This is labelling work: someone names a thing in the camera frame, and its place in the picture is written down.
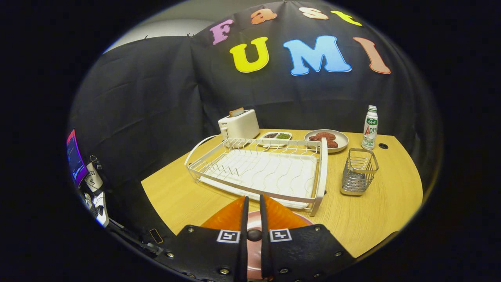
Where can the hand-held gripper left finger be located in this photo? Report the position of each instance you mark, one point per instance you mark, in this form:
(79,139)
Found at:
(244,243)

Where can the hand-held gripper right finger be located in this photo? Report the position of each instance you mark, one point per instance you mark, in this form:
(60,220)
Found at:
(265,246)

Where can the metal spoon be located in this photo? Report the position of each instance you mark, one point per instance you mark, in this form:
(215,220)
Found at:
(254,235)

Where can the pink plate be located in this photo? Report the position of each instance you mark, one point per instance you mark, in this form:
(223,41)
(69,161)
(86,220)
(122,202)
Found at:
(254,219)

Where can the white divided dish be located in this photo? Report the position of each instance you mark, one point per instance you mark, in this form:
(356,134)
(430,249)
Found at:
(276,135)

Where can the grey plate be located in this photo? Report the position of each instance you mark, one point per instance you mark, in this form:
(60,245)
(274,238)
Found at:
(343,138)

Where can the white toaster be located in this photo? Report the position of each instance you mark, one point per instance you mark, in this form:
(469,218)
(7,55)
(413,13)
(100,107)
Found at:
(242,125)

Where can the brown toast slice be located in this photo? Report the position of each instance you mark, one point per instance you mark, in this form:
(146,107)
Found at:
(236,112)

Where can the white device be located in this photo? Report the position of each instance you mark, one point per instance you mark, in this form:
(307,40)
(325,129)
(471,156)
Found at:
(102,207)

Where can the black table grommet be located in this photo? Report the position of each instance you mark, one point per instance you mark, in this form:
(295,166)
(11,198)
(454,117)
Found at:
(383,146)

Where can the white drink bottle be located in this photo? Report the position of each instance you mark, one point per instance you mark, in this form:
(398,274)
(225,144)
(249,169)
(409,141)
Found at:
(370,129)

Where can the white printed cup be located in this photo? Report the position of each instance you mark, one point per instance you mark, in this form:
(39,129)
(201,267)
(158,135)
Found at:
(93,178)

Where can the black backdrop cloth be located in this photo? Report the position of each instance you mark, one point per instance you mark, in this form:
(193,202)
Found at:
(156,98)

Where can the computer monitor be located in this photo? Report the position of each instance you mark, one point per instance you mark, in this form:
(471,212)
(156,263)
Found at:
(76,160)

